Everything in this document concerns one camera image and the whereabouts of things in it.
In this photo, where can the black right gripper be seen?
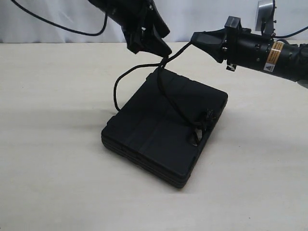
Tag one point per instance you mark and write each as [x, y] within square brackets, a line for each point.
[237, 45]

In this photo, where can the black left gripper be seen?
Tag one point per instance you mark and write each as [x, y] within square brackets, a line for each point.
[138, 31]

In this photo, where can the black plastic carrying case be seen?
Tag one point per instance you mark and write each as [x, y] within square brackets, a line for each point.
[148, 132]

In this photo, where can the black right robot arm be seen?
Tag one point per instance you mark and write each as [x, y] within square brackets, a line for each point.
[290, 62]

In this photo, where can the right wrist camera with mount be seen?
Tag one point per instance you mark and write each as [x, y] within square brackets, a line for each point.
[264, 22]

